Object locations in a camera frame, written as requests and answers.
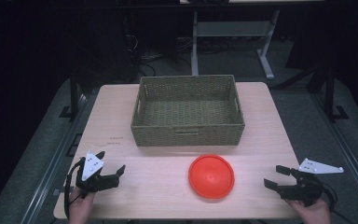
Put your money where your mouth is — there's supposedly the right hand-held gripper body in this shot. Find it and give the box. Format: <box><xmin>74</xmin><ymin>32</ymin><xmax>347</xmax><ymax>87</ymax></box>
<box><xmin>278</xmin><ymin>158</ymin><xmax>345</xmax><ymax>208</ymax></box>

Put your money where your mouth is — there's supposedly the person's right hand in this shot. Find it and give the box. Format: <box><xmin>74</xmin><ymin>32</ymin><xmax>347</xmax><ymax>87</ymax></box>
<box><xmin>285</xmin><ymin>197</ymin><xmax>332</xmax><ymax>224</ymax></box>

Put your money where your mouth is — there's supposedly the tangle of floor cables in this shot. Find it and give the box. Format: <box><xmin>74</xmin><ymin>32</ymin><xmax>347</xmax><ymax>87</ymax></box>
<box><xmin>122</xmin><ymin>32</ymin><xmax>227</xmax><ymax>77</ymax></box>

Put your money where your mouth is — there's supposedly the orange round plate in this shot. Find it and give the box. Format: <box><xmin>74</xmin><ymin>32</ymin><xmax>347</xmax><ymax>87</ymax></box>
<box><xmin>187</xmin><ymin>154</ymin><xmax>236</xmax><ymax>200</ymax></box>

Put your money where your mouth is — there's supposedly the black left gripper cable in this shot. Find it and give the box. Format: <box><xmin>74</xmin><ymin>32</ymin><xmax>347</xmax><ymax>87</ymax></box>
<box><xmin>63</xmin><ymin>158</ymin><xmax>87</xmax><ymax>219</ymax></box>

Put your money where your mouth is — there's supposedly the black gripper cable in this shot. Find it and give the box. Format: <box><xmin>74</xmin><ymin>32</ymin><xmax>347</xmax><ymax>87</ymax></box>
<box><xmin>313</xmin><ymin>175</ymin><xmax>357</xmax><ymax>224</ymax></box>
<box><xmin>63</xmin><ymin>158</ymin><xmax>87</xmax><ymax>219</ymax></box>

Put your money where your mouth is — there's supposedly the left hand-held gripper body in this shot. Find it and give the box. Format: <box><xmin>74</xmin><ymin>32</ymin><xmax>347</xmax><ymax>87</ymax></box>
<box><xmin>74</xmin><ymin>151</ymin><xmax>121</xmax><ymax>200</ymax></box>

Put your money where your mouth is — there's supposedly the metal floor rail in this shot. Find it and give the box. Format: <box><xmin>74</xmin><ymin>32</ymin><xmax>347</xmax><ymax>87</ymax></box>
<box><xmin>20</xmin><ymin>92</ymin><xmax>90</xmax><ymax>224</ymax></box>
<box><xmin>310</xmin><ymin>92</ymin><xmax>358</xmax><ymax>208</ymax></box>

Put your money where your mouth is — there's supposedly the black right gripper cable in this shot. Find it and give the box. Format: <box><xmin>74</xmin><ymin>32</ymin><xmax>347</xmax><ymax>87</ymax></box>
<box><xmin>313</xmin><ymin>175</ymin><xmax>357</xmax><ymax>224</ymax></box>

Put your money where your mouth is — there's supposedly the black metal stand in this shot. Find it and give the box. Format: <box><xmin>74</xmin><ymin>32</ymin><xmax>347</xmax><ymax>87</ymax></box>
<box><xmin>59</xmin><ymin>69</ymin><xmax>82</xmax><ymax>119</ymax></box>
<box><xmin>323</xmin><ymin>66</ymin><xmax>350</xmax><ymax>121</ymax></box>

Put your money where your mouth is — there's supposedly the green woven basket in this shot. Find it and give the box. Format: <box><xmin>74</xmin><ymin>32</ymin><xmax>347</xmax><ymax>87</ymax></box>
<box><xmin>131</xmin><ymin>74</ymin><xmax>246</xmax><ymax>147</ymax></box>

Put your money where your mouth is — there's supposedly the grey metal desk frame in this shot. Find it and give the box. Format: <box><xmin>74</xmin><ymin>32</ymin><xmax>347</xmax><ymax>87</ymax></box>
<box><xmin>190</xmin><ymin>9</ymin><xmax>281</xmax><ymax>81</ymax></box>

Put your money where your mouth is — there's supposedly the person's left hand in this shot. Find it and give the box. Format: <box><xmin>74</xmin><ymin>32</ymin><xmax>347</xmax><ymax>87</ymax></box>
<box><xmin>68</xmin><ymin>186</ymin><xmax>96</xmax><ymax>224</ymax></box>

